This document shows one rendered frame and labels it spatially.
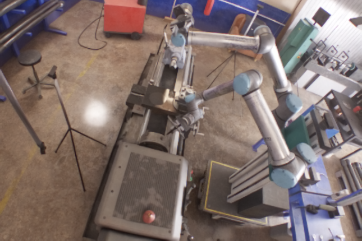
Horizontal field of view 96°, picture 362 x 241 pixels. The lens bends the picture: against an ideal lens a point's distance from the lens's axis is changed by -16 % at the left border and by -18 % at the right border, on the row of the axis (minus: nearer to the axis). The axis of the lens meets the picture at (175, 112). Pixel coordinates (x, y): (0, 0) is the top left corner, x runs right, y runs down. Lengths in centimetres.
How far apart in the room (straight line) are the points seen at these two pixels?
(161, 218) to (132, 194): 22
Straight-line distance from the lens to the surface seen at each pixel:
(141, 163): 130
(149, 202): 123
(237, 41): 127
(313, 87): 627
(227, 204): 257
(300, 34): 557
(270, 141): 121
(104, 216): 121
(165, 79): 274
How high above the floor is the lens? 254
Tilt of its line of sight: 50 degrees down
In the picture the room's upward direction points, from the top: 22 degrees clockwise
